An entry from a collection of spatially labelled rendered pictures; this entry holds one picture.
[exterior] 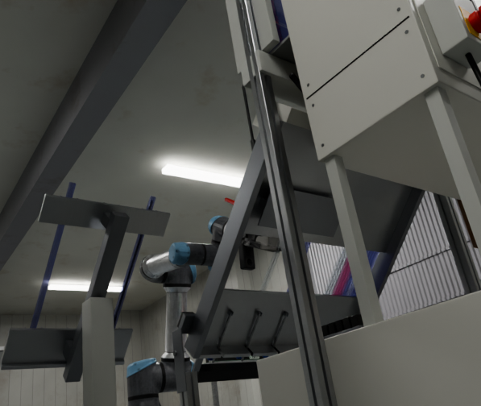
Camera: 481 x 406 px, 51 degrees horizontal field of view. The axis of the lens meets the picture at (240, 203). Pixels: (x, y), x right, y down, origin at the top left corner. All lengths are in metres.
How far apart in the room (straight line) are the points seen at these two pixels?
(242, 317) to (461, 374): 0.81
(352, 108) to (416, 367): 0.54
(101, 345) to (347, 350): 0.59
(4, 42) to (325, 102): 3.01
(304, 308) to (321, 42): 0.62
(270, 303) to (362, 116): 0.73
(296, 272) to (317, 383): 0.23
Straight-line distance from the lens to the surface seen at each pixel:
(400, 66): 1.10
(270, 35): 1.43
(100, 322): 1.33
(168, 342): 2.13
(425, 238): 5.51
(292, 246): 1.14
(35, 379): 10.48
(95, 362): 1.31
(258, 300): 1.59
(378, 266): 1.89
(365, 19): 1.21
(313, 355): 1.09
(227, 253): 1.40
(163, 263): 1.86
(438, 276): 5.40
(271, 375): 1.25
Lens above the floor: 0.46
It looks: 24 degrees up
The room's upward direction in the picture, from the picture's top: 9 degrees counter-clockwise
